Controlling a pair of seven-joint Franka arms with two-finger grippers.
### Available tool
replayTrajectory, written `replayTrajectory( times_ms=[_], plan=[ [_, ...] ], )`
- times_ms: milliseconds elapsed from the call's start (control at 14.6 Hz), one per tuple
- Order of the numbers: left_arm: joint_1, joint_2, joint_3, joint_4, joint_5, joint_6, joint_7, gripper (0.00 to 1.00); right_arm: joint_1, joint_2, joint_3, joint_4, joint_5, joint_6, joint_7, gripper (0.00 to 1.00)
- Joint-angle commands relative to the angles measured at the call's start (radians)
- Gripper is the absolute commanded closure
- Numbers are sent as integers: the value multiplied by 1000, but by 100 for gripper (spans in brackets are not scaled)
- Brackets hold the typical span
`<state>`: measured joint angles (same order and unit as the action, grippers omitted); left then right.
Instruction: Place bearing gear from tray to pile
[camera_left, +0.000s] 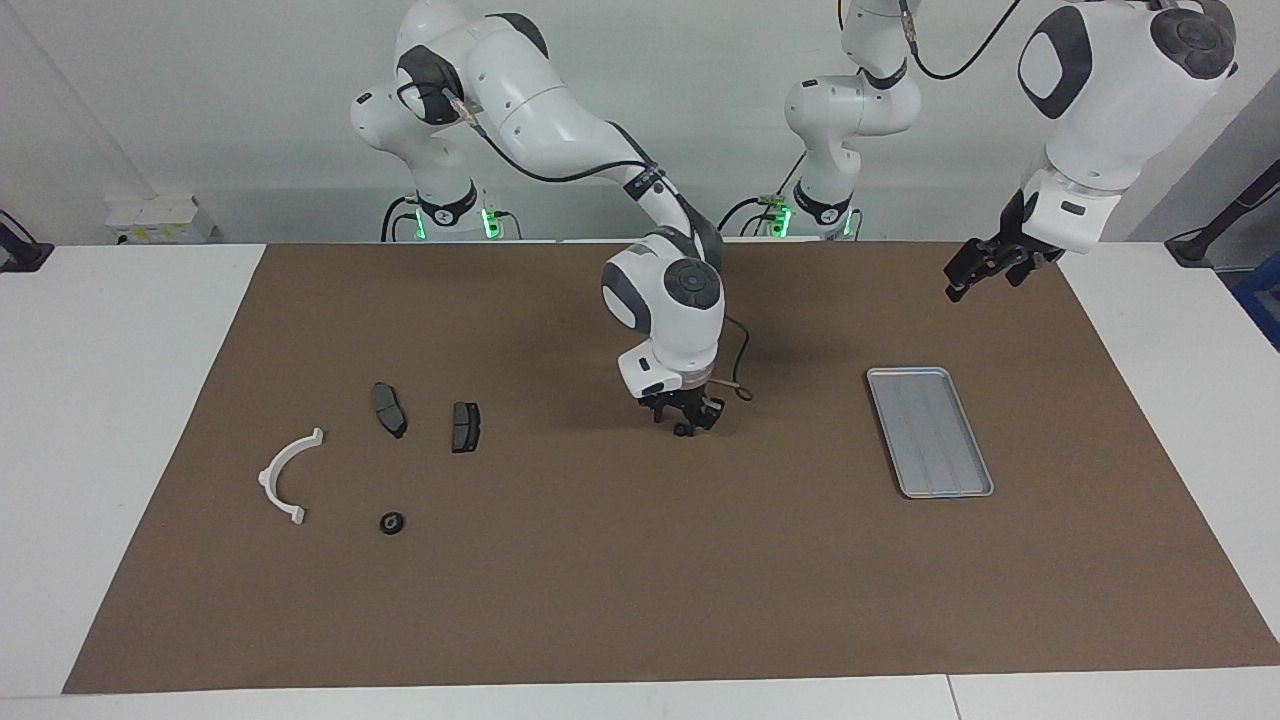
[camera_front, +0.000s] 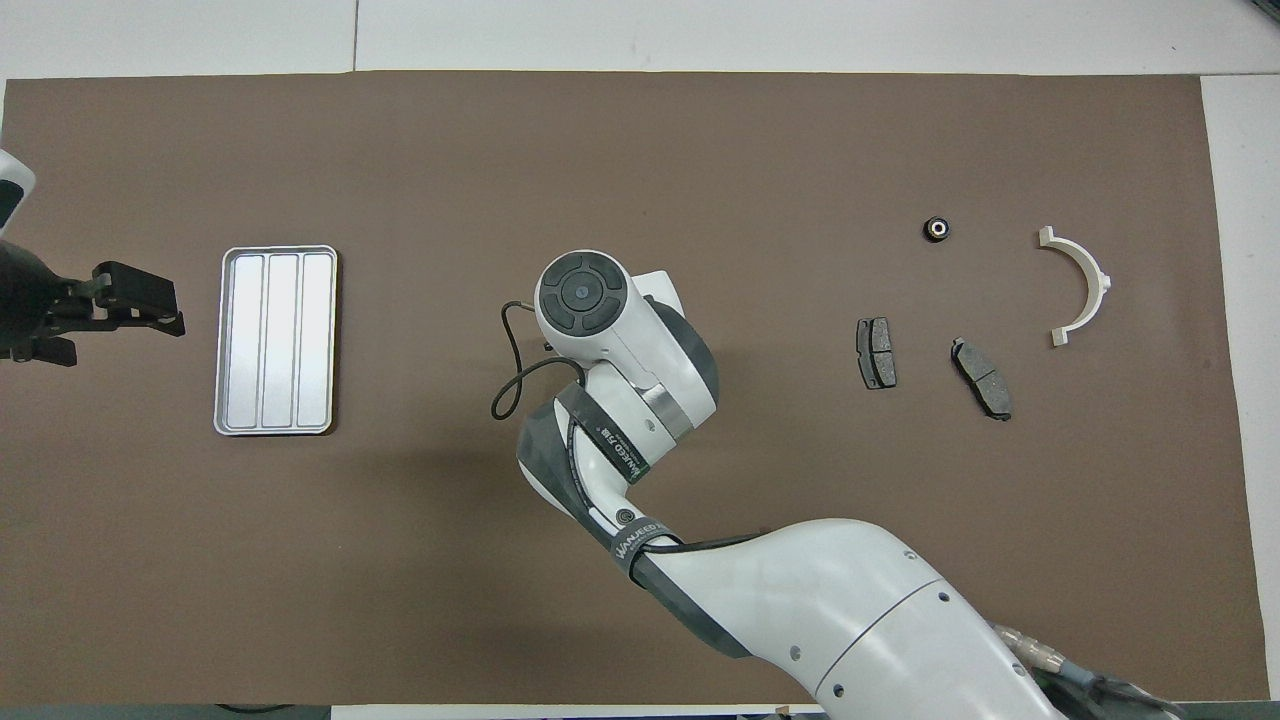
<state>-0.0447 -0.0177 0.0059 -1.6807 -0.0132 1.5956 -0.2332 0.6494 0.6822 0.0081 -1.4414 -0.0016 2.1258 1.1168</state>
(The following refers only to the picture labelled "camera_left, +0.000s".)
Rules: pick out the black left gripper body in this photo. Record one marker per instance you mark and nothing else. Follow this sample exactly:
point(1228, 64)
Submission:
point(1010, 242)

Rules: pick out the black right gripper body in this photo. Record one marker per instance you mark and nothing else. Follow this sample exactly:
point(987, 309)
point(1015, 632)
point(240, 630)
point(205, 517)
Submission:
point(685, 400)

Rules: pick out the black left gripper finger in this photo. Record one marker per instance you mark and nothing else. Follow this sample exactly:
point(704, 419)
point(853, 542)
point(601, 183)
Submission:
point(958, 282)
point(1020, 273)

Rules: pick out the large black bearing gear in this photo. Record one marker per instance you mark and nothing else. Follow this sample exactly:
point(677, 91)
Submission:
point(392, 522)

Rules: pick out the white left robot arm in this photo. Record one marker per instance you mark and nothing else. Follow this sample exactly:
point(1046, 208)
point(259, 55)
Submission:
point(1110, 100)

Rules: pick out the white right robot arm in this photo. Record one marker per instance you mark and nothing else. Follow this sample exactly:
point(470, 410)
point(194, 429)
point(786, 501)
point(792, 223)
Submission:
point(560, 110)

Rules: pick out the silver metal tray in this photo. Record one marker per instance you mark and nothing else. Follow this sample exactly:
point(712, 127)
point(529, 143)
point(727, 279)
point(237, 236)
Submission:
point(935, 440)

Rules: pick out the brown table mat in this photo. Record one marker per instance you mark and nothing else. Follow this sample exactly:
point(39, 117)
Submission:
point(640, 560)

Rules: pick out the black clamp with rod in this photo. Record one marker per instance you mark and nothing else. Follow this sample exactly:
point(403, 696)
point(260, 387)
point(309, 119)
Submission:
point(1190, 248)

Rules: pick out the dark grey rectangular brake pad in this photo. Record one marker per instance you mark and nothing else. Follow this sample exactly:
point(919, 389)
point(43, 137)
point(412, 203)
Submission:
point(465, 428)

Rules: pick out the blue crate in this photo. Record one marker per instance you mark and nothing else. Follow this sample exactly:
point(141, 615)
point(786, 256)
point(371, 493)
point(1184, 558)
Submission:
point(1262, 305)

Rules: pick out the dark grey curved brake pad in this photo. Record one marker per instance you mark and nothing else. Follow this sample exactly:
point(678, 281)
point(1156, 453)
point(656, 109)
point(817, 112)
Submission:
point(389, 410)

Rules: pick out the white socket box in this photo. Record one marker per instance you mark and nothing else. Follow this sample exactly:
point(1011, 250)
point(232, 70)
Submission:
point(150, 215)

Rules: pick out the white curved plastic bracket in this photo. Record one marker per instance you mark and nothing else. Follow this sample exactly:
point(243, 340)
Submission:
point(268, 478)

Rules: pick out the black clamp mount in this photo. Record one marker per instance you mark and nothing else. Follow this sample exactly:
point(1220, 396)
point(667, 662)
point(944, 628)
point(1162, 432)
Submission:
point(20, 258)

